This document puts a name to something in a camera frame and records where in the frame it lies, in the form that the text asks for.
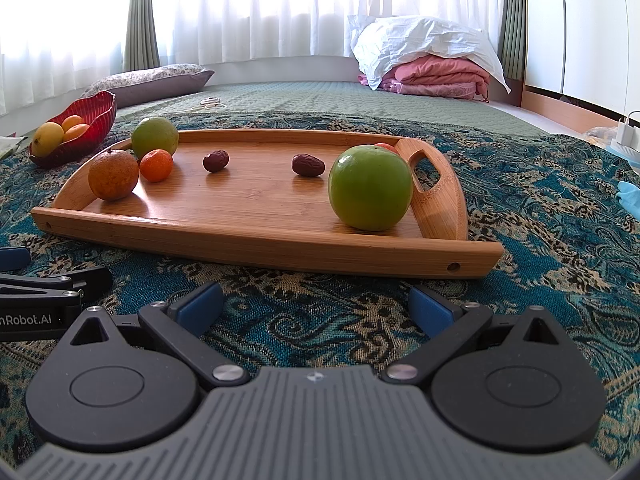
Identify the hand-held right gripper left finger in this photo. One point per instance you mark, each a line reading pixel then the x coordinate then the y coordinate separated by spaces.
pixel 197 307

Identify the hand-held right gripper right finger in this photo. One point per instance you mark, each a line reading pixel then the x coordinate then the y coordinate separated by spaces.
pixel 432 310

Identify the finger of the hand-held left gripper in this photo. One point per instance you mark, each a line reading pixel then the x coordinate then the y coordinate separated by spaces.
pixel 12 258
pixel 60 280

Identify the wooden serving tray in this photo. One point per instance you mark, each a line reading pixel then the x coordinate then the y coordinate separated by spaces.
pixel 260 210

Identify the brownish orange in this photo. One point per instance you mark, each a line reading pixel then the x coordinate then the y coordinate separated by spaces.
pixel 113 175

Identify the dried red date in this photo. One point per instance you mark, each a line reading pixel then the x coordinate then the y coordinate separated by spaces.
pixel 216 161
pixel 308 165

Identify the large mandarin orange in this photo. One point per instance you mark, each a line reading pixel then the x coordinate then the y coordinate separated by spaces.
pixel 156 165

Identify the small mandarin orange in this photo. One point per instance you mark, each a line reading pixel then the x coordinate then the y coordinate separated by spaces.
pixel 387 147

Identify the pale green apple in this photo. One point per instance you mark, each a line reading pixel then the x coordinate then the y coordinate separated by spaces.
pixel 155 135

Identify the yellow mango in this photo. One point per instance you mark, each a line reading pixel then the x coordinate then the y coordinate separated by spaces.
pixel 48 139

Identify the bright green apple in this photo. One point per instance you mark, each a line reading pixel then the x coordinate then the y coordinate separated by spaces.
pixel 370 187

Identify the teal paisley blanket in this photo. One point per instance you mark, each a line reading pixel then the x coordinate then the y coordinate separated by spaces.
pixel 525 200

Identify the red glass bowl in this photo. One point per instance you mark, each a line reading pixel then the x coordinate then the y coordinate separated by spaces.
pixel 97 115

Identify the floral pillow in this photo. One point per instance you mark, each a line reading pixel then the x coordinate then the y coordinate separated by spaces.
pixel 150 80

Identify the light blue cloth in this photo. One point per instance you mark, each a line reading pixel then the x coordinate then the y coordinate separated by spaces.
pixel 630 200

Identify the pink folded blanket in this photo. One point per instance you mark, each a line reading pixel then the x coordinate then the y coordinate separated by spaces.
pixel 440 77

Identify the green quilted bed cover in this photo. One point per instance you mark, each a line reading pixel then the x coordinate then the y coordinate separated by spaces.
pixel 325 97

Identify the white charger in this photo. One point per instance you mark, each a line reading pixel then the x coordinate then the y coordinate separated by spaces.
pixel 629 129

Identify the white pillow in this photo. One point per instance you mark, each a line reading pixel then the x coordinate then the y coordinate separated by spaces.
pixel 425 37

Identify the green curtain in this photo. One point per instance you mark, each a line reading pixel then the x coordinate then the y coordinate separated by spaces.
pixel 142 15
pixel 512 15

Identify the white sheer curtain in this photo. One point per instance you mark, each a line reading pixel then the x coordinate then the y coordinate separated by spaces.
pixel 275 10

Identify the white wardrobe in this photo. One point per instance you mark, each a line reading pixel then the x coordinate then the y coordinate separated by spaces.
pixel 585 25

